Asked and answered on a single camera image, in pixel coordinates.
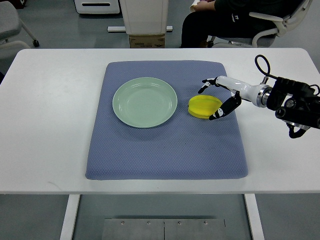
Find white office chair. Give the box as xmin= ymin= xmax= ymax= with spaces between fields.
xmin=208 ymin=0 xmax=312 ymax=48

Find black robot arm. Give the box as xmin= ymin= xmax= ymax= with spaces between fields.
xmin=254 ymin=54 xmax=320 ymax=139

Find white pedestal stand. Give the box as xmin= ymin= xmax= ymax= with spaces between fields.
xmin=107 ymin=0 xmax=173 ymax=35

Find cardboard box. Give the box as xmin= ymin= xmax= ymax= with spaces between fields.
xmin=129 ymin=34 xmax=165 ymax=49

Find white table right leg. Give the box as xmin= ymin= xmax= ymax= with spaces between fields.
xmin=244 ymin=193 xmax=265 ymax=240

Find metal floor plate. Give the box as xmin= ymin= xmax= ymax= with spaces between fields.
xmin=102 ymin=218 xmax=227 ymax=240

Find grey chair left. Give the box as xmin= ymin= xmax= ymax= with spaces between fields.
xmin=0 ymin=0 xmax=40 ymax=60

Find seated person in black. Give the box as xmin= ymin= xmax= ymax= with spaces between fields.
xmin=180 ymin=0 xmax=300 ymax=48

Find white table left leg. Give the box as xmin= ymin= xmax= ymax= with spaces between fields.
xmin=59 ymin=194 xmax=81 ymax=240

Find yellow starfruit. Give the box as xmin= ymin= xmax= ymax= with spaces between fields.
xmin=188 ymin=95 xmax=223 ymax=119

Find light green plate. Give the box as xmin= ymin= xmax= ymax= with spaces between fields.
xmin=112 ymin=77 xmax=178 ymax=129

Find white table leg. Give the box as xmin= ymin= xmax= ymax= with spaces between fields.
xmin=244 ymin=193 xmax=265 ymax=240
xmin=59 ymin=194 xmax=81 ymax=240

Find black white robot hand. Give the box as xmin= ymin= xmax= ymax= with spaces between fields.
xmin=198 ymin=75 xmax=272 ymax=120

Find white appliance with slot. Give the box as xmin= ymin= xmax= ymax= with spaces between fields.
xmin=74 ymin=0 xmax=120 ymax=15

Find blue textured mat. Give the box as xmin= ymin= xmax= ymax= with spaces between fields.
xmin=85 ymin=60 xmax=248 ymax=180

